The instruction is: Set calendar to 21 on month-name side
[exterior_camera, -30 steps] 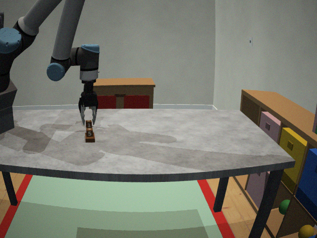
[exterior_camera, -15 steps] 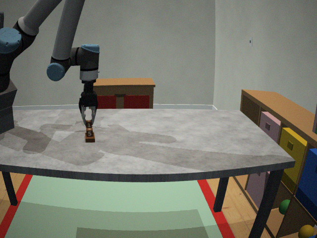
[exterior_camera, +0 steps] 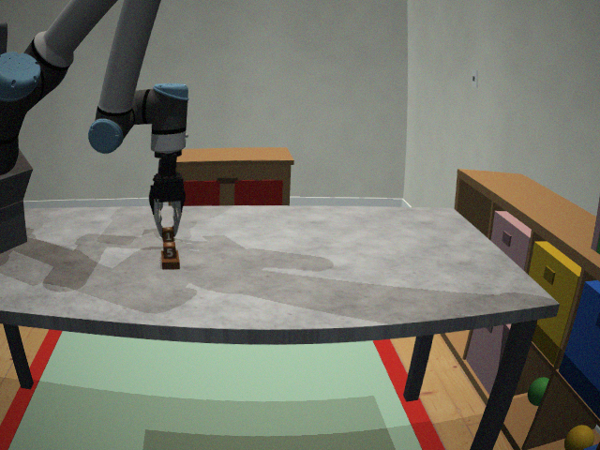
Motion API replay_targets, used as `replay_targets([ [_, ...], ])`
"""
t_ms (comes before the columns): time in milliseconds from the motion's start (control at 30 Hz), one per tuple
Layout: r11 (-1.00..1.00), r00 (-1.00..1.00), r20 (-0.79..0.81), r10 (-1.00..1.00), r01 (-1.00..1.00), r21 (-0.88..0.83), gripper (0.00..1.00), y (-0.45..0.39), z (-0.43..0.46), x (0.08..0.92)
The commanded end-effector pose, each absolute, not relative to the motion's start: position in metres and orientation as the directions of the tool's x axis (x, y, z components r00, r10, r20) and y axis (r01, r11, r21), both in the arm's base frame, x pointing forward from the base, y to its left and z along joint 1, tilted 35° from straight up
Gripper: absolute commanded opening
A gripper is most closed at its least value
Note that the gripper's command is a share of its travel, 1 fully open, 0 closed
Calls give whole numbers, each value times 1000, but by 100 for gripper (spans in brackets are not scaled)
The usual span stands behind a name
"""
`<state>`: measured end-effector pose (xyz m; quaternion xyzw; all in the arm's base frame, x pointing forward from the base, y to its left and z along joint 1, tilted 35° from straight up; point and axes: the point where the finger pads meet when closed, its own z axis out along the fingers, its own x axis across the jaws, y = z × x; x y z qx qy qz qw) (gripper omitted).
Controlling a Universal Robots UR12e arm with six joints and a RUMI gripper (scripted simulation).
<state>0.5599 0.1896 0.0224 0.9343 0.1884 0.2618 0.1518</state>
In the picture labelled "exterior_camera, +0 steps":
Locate brown wooden cube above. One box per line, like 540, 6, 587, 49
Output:
163, 242, 176, 259
162, 227, 174, 242

